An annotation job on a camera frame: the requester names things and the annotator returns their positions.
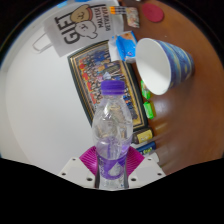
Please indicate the clear purple-capped water bottle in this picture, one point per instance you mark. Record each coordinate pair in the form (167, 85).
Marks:
(112, 126)

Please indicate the flat round red coaster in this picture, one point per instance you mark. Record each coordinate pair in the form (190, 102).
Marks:
(153, 12)

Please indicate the dark blue pump bottle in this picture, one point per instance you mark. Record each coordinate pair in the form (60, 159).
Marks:
(146, 148)

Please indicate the blue tissue pack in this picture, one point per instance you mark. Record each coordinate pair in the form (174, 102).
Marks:
(126, 45)

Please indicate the blue patterned paper cup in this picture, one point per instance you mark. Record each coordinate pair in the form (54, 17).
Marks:
(153, 65)

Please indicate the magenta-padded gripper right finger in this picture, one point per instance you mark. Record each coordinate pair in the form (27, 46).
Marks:
(148, 170)

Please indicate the small snack packet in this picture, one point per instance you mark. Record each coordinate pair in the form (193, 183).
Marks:
(132, 17)

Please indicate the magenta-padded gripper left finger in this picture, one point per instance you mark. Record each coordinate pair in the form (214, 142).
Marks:
(76, 170)

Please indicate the framed group picture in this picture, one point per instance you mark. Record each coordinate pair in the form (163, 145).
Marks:
(93, 71)

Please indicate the white paper gift bag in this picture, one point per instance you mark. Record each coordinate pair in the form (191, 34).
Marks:
(76, 30)

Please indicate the amber pump bottle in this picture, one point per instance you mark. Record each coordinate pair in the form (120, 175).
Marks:
(143, 136)

